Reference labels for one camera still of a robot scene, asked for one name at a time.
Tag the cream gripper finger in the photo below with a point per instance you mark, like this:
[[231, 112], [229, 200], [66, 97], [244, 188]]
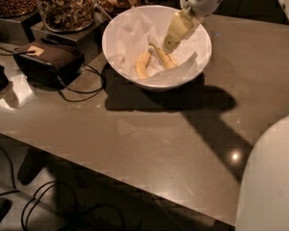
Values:
[[191, 25], [181, 26]]

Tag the yellow banana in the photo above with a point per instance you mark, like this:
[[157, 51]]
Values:
[[166, 59], [142, 63]]

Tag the white ceramic bowl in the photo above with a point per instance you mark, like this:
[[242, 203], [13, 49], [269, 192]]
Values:
[[128, 36]]

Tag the white paper napkin liner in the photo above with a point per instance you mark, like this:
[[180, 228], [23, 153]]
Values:
[[140, 46]]

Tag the metal stand under middle jar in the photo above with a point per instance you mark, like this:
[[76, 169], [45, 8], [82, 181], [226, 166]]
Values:
[[87, 41]]

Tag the metal stand under jar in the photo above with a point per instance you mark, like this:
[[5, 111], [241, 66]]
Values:
[[87, 41], [17, 30]]

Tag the glass jar of mixed nuts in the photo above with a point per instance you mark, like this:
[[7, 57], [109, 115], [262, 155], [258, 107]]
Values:
[[64, 16]]

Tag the black box device with label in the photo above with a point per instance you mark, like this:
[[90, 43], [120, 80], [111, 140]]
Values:
[[50, 65]]

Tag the metal stand under left jar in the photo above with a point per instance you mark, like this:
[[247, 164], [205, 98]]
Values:
[[17, 30]]

